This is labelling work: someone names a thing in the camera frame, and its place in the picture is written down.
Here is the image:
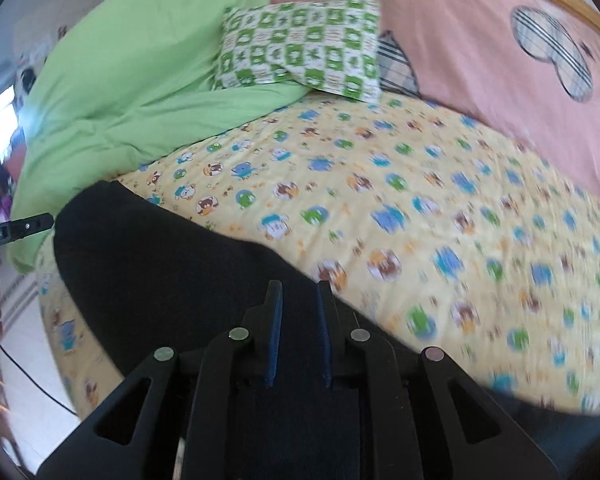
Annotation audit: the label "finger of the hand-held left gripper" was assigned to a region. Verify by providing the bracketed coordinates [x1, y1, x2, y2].
[9, 213, 55, 242]

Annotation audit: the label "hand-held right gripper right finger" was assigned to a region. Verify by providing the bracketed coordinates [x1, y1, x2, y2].
[316, 280, 566, 480]

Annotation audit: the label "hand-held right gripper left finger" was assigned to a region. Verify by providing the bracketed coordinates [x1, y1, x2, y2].
[35, 280, 286, 480]

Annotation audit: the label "black pants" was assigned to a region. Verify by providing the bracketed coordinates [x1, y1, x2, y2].
[52, 180, 431, 413]

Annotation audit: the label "yellow cartoon printed bedsheet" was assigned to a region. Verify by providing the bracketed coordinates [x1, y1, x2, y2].
[35, 94, 600, 421]

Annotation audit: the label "light green quilt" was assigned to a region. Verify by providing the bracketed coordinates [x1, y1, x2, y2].
[7, 0, 312, 274]

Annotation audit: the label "green white checkered pillow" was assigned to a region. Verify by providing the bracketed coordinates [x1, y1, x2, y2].
[211, 0, 384, 106]

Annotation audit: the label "pink plaid-patch blanket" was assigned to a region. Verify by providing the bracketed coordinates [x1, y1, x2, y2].
[267, 0, 600, 206]

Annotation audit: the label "black cable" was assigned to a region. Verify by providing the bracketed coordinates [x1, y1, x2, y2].
[0, 339, 79, 417]

